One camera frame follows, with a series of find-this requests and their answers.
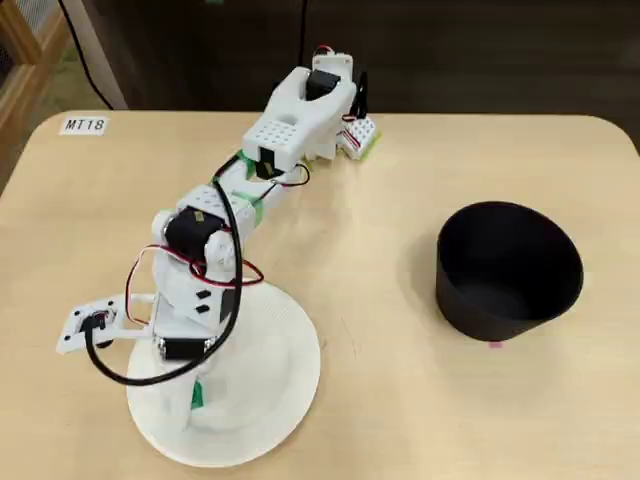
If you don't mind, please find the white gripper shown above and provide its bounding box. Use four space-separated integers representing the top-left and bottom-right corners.
151 272 242 434

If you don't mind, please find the black round bin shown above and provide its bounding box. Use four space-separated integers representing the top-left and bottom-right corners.
435 200 585 344

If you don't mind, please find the white paper plate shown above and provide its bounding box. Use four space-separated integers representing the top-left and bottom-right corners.
125 282 322 469

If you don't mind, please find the green tape band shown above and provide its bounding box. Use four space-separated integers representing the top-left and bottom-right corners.
243 192 267 227
237 149 257 182

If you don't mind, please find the white MT18 label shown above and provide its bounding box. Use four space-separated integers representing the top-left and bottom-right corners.
63 115 108 135

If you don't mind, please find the green tape strip by base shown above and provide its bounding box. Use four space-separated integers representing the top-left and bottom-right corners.
357 130 383 163

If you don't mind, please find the black base clamp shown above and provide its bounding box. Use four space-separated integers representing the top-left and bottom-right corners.
351 72 370 120

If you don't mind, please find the white slanted pole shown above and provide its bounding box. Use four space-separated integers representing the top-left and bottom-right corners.
62 0 130 111

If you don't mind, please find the wooden cabinet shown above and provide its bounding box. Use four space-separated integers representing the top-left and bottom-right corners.
0 0 69 194

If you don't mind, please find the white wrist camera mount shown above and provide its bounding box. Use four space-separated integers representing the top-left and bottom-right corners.
54 294 157 357

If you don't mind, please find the red white gripper servo wire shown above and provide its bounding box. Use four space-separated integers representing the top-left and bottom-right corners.
124 244 265 326

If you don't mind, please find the red black elbow servo wire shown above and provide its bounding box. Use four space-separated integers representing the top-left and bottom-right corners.
269 162 312 190

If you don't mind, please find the white perforated base plate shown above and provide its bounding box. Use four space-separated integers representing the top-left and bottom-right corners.
342 117 382 162

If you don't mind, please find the thin black hanging cable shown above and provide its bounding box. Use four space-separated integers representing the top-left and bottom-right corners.
57 0 115 109

